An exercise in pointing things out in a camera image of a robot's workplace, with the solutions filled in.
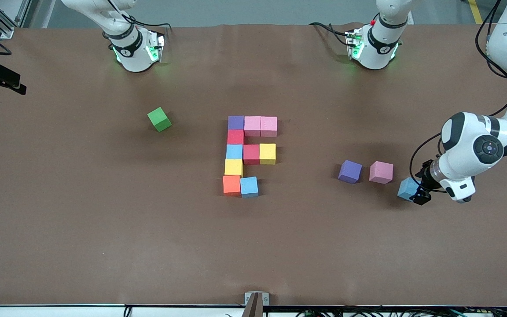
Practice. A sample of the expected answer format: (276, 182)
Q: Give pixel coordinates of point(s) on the light pink foam block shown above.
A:
(269, 127)
(381, 172)
(252, 126)

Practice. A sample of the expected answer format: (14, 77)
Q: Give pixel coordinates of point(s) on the aluminium frame post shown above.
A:
(6, 31)

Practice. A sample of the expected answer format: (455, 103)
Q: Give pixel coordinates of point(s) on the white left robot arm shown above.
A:
(482, 145)

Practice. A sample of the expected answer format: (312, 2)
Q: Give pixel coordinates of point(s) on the green foam block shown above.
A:
(159, 119)

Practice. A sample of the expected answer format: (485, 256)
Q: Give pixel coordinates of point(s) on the yellow foam block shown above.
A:
(267, 154)
(233, 167)

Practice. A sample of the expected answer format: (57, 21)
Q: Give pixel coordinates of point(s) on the orange foam block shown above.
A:
(231, 185)

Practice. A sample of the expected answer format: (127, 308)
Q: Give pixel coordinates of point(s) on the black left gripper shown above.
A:
(424, 180)

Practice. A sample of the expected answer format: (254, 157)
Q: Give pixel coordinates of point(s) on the blue foam block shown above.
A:
(234, 152)
(406, 189)
(249, 187)

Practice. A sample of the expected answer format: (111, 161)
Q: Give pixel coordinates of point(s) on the purple foam block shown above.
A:
(350, 171)
(236, 123)

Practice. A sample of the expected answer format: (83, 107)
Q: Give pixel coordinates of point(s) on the table cover mat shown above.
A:
(253, 264)

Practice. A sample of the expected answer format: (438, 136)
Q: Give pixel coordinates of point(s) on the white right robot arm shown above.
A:
(132, 57)

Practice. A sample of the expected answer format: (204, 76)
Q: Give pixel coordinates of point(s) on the red foam block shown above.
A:
(251, 154)
(236, 137)

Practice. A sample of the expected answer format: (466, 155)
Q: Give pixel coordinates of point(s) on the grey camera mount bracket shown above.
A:
(256, 304)

